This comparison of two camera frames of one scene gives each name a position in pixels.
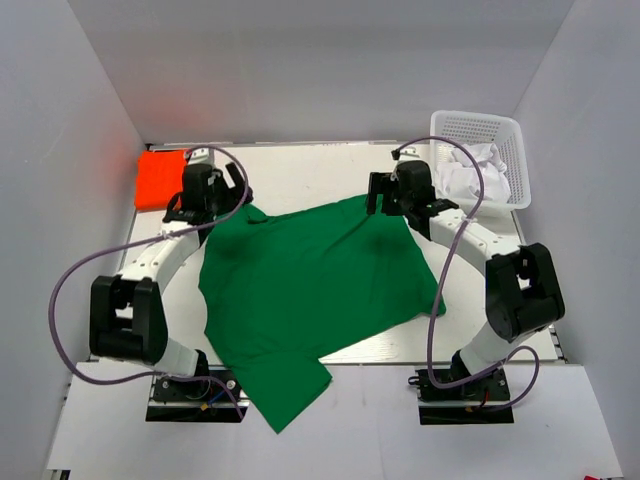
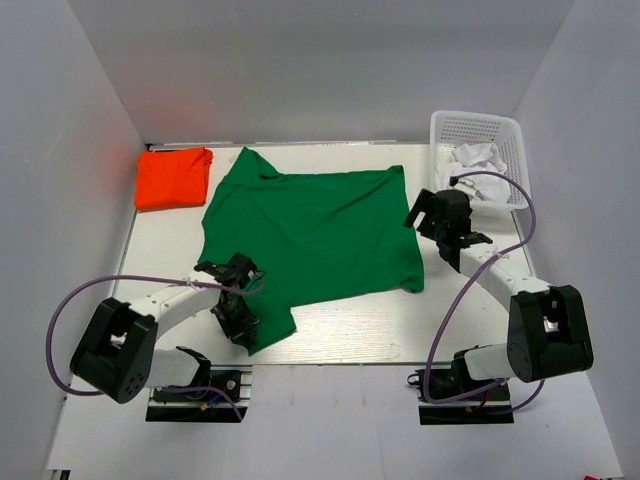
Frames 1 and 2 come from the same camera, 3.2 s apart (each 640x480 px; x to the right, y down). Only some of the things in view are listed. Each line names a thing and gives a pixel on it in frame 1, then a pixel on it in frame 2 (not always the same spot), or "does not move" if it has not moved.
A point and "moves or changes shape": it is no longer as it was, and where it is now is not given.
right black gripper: [382, 193] → [426, 214]
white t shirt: [461, 177] does not move
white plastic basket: [505, 133] does not move
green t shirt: [279, 290] moves or changes shape
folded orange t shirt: [159, 178] does not move
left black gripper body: [228, 187] → [236, 321]
